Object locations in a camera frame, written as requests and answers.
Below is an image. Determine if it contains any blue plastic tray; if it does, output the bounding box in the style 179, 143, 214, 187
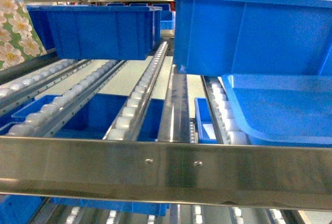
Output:
221, 74, 331, 148

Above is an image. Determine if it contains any large blue plastic bin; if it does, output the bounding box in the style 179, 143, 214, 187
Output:
174, 0, 331, 76

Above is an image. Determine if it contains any blue plastic bin left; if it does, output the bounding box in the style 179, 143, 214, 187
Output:
27, 5, 162, 60

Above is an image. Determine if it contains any steel rack front rail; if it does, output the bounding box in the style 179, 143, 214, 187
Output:
1, 136, 331, 211

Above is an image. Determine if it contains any white roller conveyor track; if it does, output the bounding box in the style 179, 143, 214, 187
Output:
103, 41, 169, 141

